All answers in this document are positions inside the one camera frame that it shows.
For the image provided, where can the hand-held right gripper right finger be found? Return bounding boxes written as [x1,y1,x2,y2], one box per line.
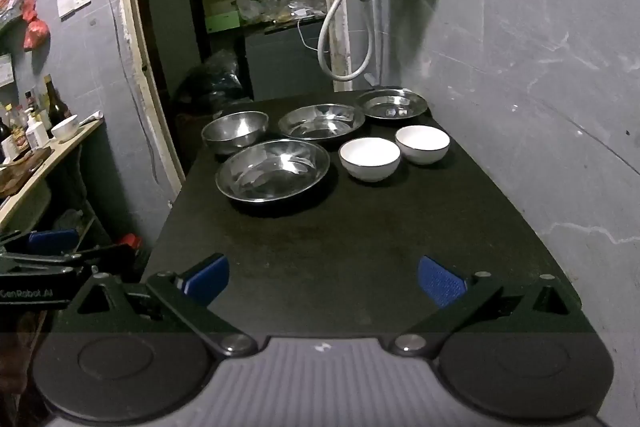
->
[390,256,583,358]

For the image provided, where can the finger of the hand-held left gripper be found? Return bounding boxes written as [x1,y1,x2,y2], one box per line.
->
[0,229,81,258]
[60,243,146,269]

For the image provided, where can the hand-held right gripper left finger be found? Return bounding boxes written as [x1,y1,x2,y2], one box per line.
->
[70,253,257,358]

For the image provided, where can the white rimmed ceramic bowl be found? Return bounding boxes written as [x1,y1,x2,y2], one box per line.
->
[338,138,402,182]
[395,125,451,166]

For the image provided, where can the small steel plate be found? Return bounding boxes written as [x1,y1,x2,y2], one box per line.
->
[362,88,429,122]

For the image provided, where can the red-capped dark bottle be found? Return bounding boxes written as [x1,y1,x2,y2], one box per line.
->
[117,233,146,268]

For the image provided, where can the wooden cutting board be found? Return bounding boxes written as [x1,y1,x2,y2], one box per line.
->
[0,146,53,188]

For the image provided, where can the wooden side shelf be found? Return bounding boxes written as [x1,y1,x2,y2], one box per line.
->
[0,117,106,233]

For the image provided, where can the white plastic bottle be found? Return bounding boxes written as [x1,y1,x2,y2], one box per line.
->
[25,112,50,148]

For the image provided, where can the brown sauce bottle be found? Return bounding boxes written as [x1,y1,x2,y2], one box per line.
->
[0,104,18,162]

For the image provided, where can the plain white bowl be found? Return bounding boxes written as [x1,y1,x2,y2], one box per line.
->
[51,115,81,144]

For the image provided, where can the dark glass bottle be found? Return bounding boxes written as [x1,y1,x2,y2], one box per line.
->
[42,74,71,132]

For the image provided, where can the black garbage bag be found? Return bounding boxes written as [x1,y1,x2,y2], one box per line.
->
[172,49,251,108]

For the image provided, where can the dark cabinet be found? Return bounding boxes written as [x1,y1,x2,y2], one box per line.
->
[242,19,333,102]

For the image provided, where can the green box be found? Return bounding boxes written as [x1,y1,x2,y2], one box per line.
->
[206,11,241,32]

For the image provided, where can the black wall cable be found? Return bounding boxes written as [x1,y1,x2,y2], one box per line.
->
[102,0,158,185]

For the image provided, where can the white door frame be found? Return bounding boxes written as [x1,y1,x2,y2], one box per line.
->
[111,0,187,198]

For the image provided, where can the thin white cable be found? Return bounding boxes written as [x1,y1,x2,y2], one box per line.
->
[297,19,321,52]

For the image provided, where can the white hose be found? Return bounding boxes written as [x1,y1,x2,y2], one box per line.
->
[318,0,373,81]

